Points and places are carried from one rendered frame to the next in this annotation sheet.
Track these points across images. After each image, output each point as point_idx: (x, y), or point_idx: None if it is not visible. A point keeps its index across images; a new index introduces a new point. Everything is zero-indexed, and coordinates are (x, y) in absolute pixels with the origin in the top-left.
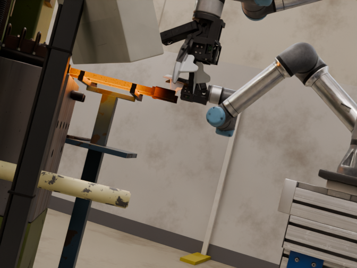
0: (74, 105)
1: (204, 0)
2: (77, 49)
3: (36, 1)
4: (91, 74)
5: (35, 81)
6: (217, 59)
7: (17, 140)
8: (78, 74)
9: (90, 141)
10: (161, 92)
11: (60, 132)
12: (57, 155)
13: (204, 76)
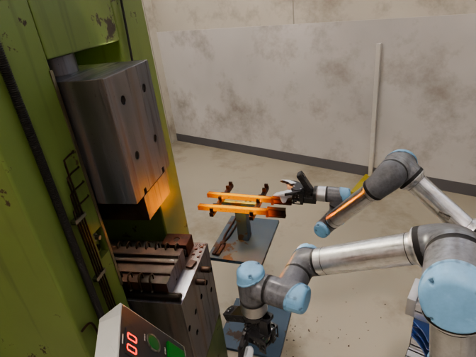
0: (209, 256)
1: (245, 310)
2: None
3: None
4: (218, 209)
5: (161, 311)
6: (277, 333)
7: None
8: (209, 210)
9: (238, 239)
10: (274, 212)
11: (199, 307)
12: (207, 304)
13: None
